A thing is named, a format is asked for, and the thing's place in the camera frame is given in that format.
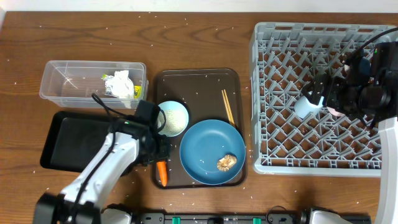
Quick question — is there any pink cup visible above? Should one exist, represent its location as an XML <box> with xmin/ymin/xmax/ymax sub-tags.
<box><xmin>327</xmin><ymin>107</ymin><xmax>345</xmax><ymax>117</ymax></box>

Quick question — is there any orange carrot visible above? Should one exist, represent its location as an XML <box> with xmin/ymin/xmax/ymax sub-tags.
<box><xmin>156</xmin><ymin>161</ymin><xmax>168</xmax><ymax>187</ymax></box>

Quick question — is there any light blue rice bowl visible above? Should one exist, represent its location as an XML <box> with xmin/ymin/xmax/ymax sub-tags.
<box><xmin>157</xmin><ymin>101</ymin><xmax>189</xmax><ymax>137</ymax></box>

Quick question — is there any light blue cup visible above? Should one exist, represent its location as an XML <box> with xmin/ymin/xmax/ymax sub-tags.
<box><xmin>294</xmin><ymin>95</ymin><xmax>324</xmax><ymax>119</ymax></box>

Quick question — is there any yellow snack wrapper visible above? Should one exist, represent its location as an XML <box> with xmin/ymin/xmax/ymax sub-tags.
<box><xmin>102</xmin><ymin>74</ymin><xmax>142</xmax><ymax>99</ymax></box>

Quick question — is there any white tissue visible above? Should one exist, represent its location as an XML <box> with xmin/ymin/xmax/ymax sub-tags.
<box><xmin>103</xmin><ymin>70</ymin><xmax>134</xmax><ymax>109</ymax></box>

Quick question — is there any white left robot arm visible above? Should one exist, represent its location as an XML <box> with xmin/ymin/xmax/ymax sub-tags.
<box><xmin>33</xmin><ymin>100</ymin><xmax>170</xmax><ymax>224</ymax></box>

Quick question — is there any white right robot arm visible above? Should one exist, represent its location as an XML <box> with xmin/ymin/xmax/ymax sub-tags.
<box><xmin>302</xmin><ymin>28</ymin><xmax>397</xmax><ymax>223</ymax></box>

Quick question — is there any grey dishwasher rack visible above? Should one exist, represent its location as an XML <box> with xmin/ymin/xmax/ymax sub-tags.
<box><xmin>249</xmin><ymin>22</ymin><xmax>397</xmax><ymax>177</ymax></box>

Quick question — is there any black waste tray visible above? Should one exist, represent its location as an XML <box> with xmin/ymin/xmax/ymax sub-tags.
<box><xmin>40</xmin><ymin>111</ymin><xmax>109</xmax><ymax>173</ymax></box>

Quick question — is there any blue plate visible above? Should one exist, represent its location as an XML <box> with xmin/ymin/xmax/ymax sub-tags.
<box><xmin>179</xmin><ymin>119</ymin><xmax>246</xmax><ymax>185</ymax></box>

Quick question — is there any brown serving tray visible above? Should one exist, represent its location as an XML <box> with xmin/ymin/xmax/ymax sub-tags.
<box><xmin>154</xmin><ymin>68</ymin><xmax>247</xmax><ymax>189</ymax></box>

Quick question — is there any brown food scrap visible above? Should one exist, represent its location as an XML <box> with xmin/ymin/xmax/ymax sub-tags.
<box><xmin>217</xmin><ymin>154</ymin><xmax>237</xmax><ymax>172</ymax></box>

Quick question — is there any clear plastic bin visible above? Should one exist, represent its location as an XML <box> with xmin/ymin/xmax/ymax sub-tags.
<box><xmin>39</xmin><ymin>60</ymin><xmax>149</xmax><ymax>110</ymax></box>

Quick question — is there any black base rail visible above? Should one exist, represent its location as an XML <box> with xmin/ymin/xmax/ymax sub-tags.
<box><xmin>102</xmin><ymin>203</ymin><xmax>373</xmax><ymax>224</ymax></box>

